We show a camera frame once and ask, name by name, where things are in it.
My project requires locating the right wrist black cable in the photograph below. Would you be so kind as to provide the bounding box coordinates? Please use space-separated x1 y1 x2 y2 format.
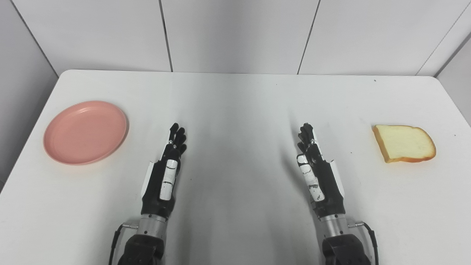
348 220 379 265

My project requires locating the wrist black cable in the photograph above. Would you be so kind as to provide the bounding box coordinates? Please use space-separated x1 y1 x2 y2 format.
108 222 139 265
348 220 379 265

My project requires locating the slice of bread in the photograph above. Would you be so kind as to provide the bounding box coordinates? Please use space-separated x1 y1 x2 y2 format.
372 124 437 163

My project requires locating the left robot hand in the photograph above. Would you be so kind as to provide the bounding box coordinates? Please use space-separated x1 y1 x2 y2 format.
141 123 187 220

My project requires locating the pink plate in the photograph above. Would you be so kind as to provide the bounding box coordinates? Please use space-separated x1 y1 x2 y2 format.
43 100 129 165

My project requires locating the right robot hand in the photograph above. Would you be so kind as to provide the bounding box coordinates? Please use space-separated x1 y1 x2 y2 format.
297 123 347 219

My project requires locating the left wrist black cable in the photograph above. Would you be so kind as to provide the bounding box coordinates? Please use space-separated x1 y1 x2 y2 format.
108 222 139 265

